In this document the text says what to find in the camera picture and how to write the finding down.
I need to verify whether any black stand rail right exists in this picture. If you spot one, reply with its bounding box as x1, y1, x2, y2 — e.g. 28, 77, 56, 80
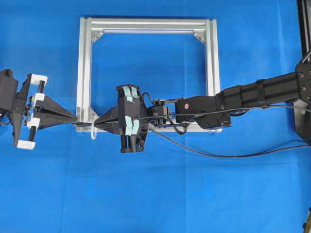
297, 0, 311, 63

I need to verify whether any yellow black object corner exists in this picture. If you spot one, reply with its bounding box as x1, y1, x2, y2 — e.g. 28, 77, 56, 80
303, 208, 311, 233

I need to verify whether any blue table cloth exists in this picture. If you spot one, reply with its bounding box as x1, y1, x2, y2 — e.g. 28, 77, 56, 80
0, 0, 311, 233

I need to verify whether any white zip tie loop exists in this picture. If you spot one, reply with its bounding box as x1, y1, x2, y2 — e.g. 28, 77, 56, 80
90, 122, 97, 140

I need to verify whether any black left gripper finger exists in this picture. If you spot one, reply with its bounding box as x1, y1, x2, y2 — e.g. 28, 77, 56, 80
31, 113, 77, 130
34, 93, 77, 120

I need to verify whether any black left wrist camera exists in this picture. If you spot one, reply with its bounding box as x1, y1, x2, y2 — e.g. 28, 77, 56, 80
0, 69, 30, 120

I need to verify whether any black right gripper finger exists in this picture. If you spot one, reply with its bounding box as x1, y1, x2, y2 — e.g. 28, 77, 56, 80
94, 106, 119, 125
94, 123, 121, 135

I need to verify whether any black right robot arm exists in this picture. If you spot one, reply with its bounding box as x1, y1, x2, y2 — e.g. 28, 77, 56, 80
93, 53, 311, 153

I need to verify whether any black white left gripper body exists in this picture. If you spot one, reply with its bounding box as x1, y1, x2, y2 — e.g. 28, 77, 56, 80
12, 73, 48, 149

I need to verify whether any black wire with white tip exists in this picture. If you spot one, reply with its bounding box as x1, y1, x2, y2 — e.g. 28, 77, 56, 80
71, 122, 311, 159

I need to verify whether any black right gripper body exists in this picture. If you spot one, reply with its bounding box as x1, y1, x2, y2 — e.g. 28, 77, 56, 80
117, 84, 149, 153

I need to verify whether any square aluminium extrusion frame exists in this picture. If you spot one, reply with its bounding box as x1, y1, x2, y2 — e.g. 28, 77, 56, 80
76, 17, 220, 133

